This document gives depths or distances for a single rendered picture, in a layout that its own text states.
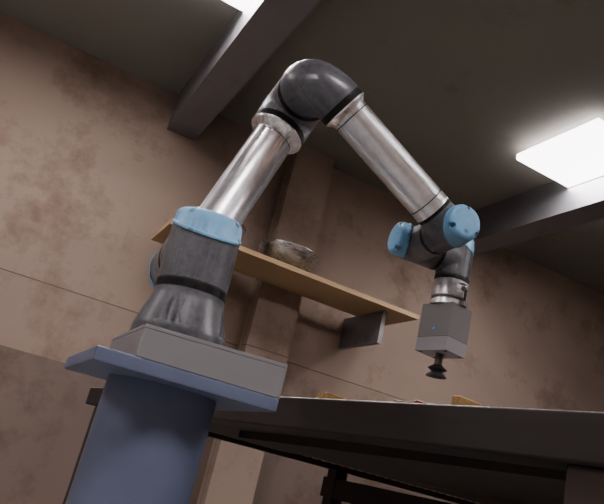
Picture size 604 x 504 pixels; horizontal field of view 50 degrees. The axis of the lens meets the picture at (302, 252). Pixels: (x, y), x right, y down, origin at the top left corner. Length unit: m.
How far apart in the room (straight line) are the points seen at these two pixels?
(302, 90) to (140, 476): 0.74
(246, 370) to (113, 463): 0.22
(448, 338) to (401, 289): 3.70
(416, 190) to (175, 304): 0.52
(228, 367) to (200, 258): 0.19
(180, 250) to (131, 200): 3.28
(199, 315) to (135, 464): 0.23
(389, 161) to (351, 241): 3.64
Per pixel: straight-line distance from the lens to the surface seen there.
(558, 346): 6.11
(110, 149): 4.38
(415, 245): 1.36
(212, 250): 1.03
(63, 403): 4.05
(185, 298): 1.00
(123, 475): 0.96
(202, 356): 0.92
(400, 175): 1.26
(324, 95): 1.25
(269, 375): 0.96
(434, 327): 1.39
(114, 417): 0.98
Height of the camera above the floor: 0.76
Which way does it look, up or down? 19 degrees up
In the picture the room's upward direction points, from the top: 14 degrees clockwise
